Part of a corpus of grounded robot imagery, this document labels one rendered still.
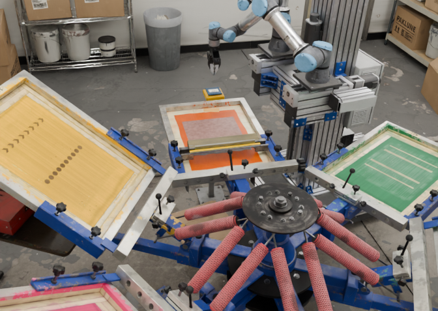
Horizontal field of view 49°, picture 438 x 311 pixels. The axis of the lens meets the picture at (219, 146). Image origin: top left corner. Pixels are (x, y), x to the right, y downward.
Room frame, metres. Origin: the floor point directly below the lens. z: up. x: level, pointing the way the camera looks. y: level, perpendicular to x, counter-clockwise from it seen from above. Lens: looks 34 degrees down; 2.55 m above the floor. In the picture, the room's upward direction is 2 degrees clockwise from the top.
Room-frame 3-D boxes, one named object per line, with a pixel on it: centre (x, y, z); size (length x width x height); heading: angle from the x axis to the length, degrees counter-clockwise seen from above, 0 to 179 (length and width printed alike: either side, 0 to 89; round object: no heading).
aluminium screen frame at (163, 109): (2.45, 0.02, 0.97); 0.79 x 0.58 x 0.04; 15
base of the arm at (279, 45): (3.14, -0.39, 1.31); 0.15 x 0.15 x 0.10
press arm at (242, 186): (1.90, -0.12, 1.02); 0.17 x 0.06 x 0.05; 15
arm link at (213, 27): (3.04, 0.05, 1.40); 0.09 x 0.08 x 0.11; 50
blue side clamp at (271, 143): (2.29, -0.31, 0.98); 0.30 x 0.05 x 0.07; 15
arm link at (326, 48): (2.68, -0.59, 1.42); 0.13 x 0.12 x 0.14; 140
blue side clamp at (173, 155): (2.14, 0.23, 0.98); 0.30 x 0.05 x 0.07; 15
